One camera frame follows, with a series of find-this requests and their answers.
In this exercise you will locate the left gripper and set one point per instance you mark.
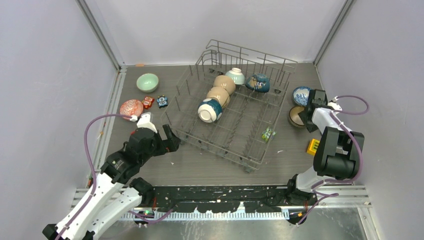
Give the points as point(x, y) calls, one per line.
point(169, 144)

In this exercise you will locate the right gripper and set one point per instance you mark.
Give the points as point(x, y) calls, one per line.
point(310, 126)

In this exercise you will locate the blue floral white bowl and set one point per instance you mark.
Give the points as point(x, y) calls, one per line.
point(300, 95)

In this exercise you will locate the brown ribbed bowl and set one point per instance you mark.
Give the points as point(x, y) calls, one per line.
point(294, 118)

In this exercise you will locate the pale green celadon bowl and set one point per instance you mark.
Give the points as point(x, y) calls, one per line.
point(147, 82)

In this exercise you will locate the grey wire dish rack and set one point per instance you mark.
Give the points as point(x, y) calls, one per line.
point(236, 136)

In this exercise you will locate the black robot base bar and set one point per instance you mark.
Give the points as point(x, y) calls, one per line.
point(220, 199)

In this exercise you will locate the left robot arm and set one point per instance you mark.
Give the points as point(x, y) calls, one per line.
point(116, 190)

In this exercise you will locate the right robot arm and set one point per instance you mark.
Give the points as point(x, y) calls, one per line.
point(338, 158)

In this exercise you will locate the yellow toy block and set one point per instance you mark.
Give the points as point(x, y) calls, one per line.
point(313, 147)

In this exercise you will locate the red owl toy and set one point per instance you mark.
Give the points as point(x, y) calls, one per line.
point(147, 102)

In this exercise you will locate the teal and white bowl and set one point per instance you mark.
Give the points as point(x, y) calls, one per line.
point(209, 110)

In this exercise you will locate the dark teal painted bowl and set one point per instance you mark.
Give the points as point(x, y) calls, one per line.
point(258, 82)

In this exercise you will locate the green owl toy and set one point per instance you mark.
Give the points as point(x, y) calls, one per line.
point(268, 134)

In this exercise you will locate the beige bowl lower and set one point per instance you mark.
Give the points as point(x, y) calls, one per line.
point(220, 94)

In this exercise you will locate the beige bowl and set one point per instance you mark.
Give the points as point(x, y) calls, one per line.
point(226, 83)
point(220, 94)

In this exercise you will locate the beige bowl upper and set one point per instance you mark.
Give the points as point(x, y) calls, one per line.
point(226, 83)

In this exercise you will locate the light green striped bowl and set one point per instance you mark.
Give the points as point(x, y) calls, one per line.
point(236, 75)

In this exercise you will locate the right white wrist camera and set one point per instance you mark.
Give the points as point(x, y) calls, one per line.
point(334, 105)

